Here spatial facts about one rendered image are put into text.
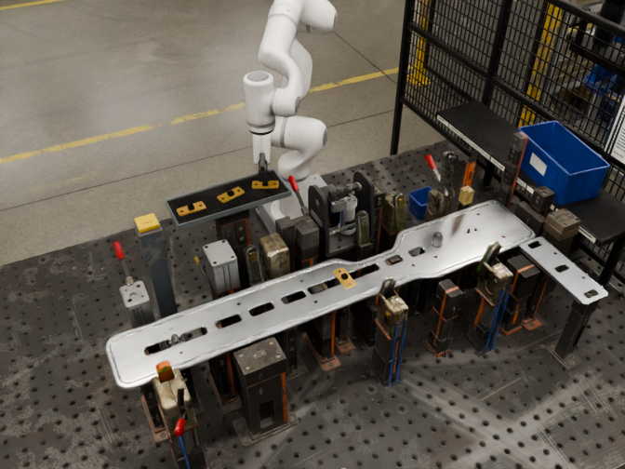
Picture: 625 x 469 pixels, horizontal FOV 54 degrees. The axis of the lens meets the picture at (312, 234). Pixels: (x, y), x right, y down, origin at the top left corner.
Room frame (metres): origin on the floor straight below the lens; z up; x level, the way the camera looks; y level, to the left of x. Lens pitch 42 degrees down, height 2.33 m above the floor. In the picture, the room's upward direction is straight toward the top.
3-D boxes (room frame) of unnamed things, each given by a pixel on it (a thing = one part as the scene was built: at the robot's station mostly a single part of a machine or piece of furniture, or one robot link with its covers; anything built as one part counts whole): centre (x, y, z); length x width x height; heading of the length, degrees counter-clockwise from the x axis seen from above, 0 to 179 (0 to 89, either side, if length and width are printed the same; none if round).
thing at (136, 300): (1.18, 0.50, 0.88); 0.11 x 0.10 x 0.36; 27
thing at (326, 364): (1.26, -0.03, 0.84); 0.17 x 0.06 x 0.29; 27
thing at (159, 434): (1.01, 0.46, 0.84); 0.18 x 0.06 x 0.29; 27
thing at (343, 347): (1.31, -0.09, 0.84); 0.13 x 0.05 x 0.29; 27
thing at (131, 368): (1.28, -0.08, 1.00); 1.38 x 0.22 x 0.02; 117
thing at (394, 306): (1.17, -0.23, 0.87); 0.12 x 0.09 x 0.35; 27
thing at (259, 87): (1.55, 0.15, 1.47); 0.09 x 0.08 x 0.13; 75
